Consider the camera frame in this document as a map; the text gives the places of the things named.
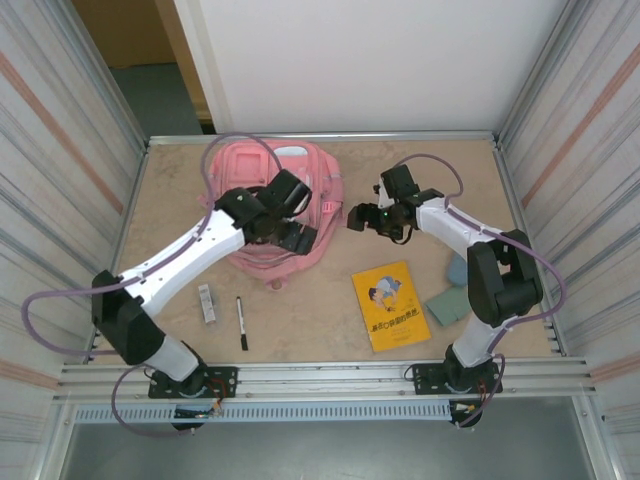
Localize small grey white stationery pack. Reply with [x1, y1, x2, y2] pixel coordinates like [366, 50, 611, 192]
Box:
[197, 283, 219, 327]

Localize yellow book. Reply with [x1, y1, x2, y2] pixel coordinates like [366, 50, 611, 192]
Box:
[351, 260, 432, 354]

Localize aluminium table frame long rail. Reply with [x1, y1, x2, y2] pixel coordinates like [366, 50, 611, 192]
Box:
[58, 357, 599, 401]

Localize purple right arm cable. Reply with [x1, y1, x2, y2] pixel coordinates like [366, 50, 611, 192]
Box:
[392, 152, 568, 430]

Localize aluminium table frame wall rail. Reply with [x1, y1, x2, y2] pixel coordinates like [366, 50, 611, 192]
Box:
[146, 131, 501, 147]

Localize aluminium table frame side rail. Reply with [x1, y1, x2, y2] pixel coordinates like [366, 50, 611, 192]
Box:
[492, 139, 569, 357]
[89, 139, 154, 364]

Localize pink backpack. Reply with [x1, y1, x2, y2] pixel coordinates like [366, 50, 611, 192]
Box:
[197, 139, 347, 291]

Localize brown wooden door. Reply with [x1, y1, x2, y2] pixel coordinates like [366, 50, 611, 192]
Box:
[69, 0, 214, 124]

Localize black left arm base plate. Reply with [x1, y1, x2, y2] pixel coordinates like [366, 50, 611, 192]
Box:
[148, 366, 239, 400]

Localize aluminium corner post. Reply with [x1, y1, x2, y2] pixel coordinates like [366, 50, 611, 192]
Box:
[494, 0, 591, 146]
[59, 0, 151, 149]

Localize blue grey oval case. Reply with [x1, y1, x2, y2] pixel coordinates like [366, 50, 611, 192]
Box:
[446, 252, 471, 289]

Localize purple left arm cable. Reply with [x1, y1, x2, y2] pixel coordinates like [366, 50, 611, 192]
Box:
[21, 131, 284, 438]

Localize black white marker pen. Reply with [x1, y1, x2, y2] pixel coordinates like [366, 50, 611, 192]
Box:
[235, 296, 250, 352]

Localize white slotted cable duct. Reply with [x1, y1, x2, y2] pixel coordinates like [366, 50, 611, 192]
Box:
[73, 402, 454, 424]

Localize grey green pouch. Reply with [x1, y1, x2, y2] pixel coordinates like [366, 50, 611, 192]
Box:
[423, 284, 471, 329]

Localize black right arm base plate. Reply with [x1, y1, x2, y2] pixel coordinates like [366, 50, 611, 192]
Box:
[409, 363, 503, 396]

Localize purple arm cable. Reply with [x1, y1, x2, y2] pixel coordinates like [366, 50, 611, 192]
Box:
[21, 131, 284, 438]
[392, 152, 568, 430]

